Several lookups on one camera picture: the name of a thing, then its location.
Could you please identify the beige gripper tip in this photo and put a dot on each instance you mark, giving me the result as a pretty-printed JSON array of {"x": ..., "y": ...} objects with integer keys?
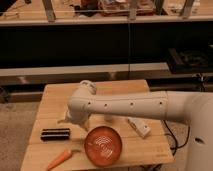
[{"x": 85, "y": 126}]

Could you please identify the black rectangular eraser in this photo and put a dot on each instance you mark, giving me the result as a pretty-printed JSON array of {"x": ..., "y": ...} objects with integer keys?
[{"x": 55, "y": 134}]

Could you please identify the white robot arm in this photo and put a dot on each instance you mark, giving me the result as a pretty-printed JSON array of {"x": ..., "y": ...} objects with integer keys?
[{"x": 191, "y": 108}]

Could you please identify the translucent plastic cup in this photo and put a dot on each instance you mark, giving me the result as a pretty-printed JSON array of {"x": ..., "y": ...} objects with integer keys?
[{"x": 108, "y": 118}]

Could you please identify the orange round plate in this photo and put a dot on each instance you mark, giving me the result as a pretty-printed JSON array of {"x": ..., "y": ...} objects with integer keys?
[{"x": 103, "y": 146}]

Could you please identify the orange toy carrot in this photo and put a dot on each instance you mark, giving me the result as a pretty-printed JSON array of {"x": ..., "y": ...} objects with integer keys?
[{"x": 62, "y": 157}]

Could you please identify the wooden shelf with clutter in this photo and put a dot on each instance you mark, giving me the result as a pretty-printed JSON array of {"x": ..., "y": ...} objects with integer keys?
[{"x": 79, "y": 12}]

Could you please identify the grey metal bench rail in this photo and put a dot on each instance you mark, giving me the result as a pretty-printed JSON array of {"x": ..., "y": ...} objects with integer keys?
[{"x": 41, "y": 75}]

